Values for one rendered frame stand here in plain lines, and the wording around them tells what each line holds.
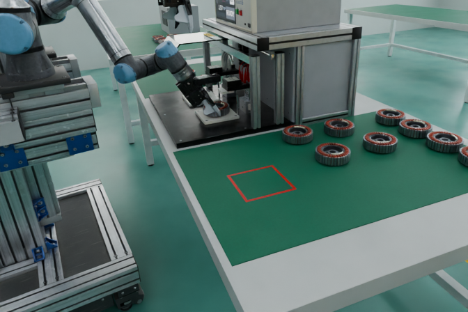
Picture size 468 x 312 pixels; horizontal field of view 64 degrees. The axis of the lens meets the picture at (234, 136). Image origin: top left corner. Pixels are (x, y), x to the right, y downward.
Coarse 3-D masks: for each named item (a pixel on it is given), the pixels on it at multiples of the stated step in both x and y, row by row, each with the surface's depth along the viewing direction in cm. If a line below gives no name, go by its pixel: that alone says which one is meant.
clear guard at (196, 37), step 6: (168, 36) 174; (174, 36) 172; (180, 36) 171; (186, 36) 171; (192, 36) 170; (198, 36) 169; (204, 36) 168; (216, 36) 167; (222, 36) 166; (174, 42) 161; (180, 42) 156; (186, 42) 156; (192, 42) 156
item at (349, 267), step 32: (160, 128) 155; (192, 192) 109; (384, 224) 92; (416, 224) 91; (448, 224) 91; (224, 256) 84; (288, 256) 83; (320, 256) 83; (352, 256) 82; (384, 256) 82; (416, 256) 82; (448, 256) 83; (256, 288) 75; (288, 288) 75; (320, 288) 75; (352, 288) 75; (384, 288) 79
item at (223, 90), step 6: (228, 78) 156; (234, 78) 156; (222, 84) 157; (228, 84) 152; (234, 84) 153; (240, 84) 154; (246, 84) 155; (222, 90) 155; (228, 90) 153; (234, 90) 153; (246, 90) 159; (246, 96) 162
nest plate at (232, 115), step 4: (196, 112) 160; (200, 112) 160; (232, 112) 158; (200, 116) 156; (204, 116) 155; (208, 116) 155; (224, 116) 154; (228, 116) 154; (232, 116) 154; (236, 116) 154; (204, 120) 151; (208, 120) 151; (212, 120) 151; (216, 120) 151; (220, 120) 152; (224, 120) 153
